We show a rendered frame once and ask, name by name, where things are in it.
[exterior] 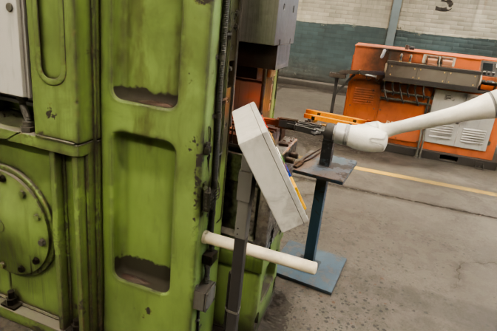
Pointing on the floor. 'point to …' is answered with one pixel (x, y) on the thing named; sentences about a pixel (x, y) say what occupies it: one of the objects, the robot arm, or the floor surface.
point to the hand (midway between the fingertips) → (287, 123)
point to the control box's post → (243, 216)
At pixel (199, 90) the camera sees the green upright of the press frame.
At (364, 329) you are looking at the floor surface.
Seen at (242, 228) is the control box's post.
